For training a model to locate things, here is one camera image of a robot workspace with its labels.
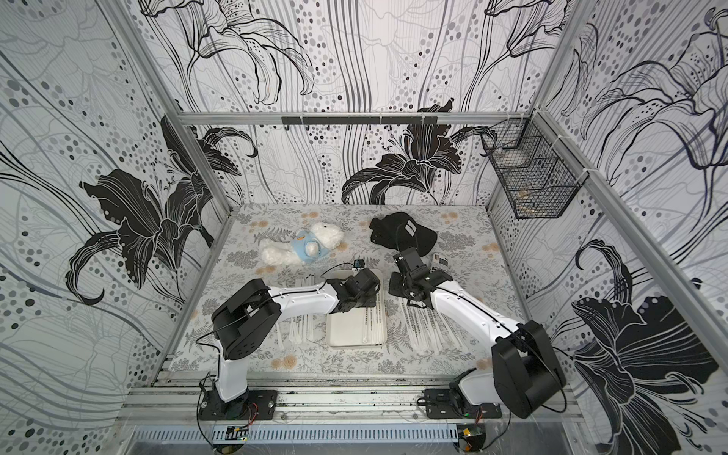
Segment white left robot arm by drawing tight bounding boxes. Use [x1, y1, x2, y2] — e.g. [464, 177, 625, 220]
[212, 268, 380, 403]

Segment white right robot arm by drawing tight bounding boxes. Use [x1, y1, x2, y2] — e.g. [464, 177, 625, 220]
[390, 248, 566, 418]

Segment white rectangular storage tray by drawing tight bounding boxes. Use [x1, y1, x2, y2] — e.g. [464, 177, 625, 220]
[325, 270, 387, 349]

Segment black baseball cap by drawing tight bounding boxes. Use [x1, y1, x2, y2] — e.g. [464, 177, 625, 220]
[369, 212, 438, 257]

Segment white plush toy blue shirt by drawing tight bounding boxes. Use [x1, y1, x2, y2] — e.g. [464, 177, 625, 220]
[259, 222, 344, 267]

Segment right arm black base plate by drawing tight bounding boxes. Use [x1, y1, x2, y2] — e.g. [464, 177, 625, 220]
[416, 389, 504, 422]

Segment white slotted cable duct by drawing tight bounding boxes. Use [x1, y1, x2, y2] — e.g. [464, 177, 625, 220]
[134, 424, 458, 445]

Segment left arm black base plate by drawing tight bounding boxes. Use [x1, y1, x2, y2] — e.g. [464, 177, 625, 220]
[197, 389, 279, 422]

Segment black wire wall basket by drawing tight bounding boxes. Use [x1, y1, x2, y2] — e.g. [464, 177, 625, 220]
[480, 112, 582, 220]

